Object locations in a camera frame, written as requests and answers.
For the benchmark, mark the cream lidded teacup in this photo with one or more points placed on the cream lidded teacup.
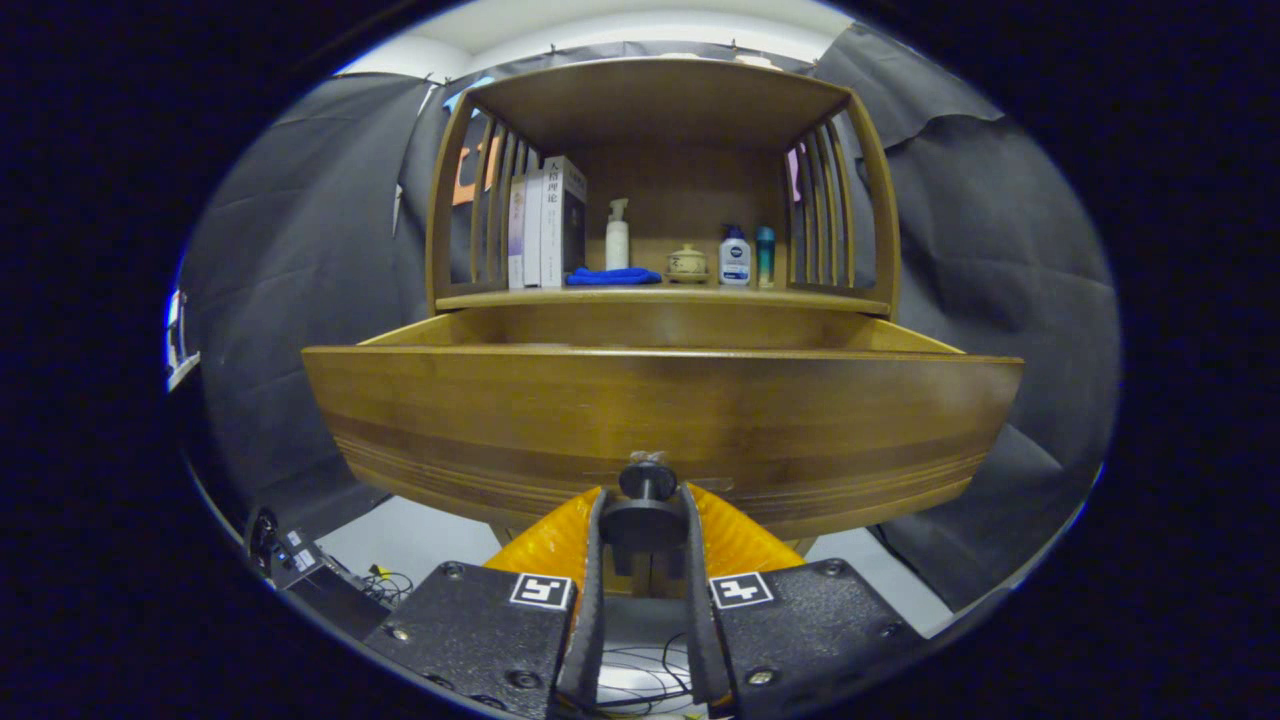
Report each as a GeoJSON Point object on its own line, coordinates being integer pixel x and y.
{"type": "Point", "coordinates": [688, 265]}

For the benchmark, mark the wooden drawer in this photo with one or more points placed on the wooden drawer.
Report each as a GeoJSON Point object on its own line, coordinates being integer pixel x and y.
{"type": "Point", "coordinates": [660, 410]}

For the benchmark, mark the black electronics box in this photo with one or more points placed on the black electronics box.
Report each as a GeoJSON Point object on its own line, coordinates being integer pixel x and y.
{"type": "Point", "coordinates": [300, 565]}

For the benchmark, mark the lilac book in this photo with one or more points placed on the lilac book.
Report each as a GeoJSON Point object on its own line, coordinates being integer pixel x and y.
{"type": "Point", "coordinates": [516, 235]}

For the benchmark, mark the white lotion bottle blue cap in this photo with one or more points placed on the white lotion bottle blue cap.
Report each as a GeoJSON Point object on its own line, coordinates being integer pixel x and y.
{"type": "Point", "coordinates": [734, 262]}

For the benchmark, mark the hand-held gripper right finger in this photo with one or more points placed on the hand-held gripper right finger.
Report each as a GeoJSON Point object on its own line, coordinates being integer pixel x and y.
{"type": "Point", "coordinates": [697, 620]}

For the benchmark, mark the thick white book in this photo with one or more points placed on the thick white book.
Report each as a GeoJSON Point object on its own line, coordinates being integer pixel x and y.
{"type": "Point", "coordinates": [552, 230]}

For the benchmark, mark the wooden cabinet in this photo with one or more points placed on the wooden cabinet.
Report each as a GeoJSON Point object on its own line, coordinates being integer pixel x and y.
{"type": "Point", "coordinates": [690, 190]}

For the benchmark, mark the thin white book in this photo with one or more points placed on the thin white book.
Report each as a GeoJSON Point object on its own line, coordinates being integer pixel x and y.
{"type": "Point", "coordinates": [533, 235]}

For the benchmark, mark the white pump bottle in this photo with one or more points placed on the white pump bottle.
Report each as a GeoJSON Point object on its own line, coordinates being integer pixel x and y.
{"type": "Point", "coordinates": [617, 245]}

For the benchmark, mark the teal spray can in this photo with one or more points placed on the teal spray can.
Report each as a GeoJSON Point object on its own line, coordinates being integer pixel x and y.
{"type": "Point", "coordinates": [765, 260]}

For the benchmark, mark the blue folded cloth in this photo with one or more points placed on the blue folded cloth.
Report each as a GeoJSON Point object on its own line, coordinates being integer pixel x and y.
{"type": "Point", "coordinates": [610, 276]}

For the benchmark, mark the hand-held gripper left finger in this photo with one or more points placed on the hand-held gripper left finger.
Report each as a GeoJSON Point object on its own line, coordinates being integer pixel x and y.
{"type": "Point", "coordinates": [592, 620]}

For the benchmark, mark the black drawer knob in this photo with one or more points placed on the black drawer knob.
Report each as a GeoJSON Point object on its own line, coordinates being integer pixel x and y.
{"type": "Point", "coordinates": [645, 520]}

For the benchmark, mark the wooden countertop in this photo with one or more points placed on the wooden countertop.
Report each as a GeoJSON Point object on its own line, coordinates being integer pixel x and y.
{"type": "Point", "coordinates": [660, 297]}

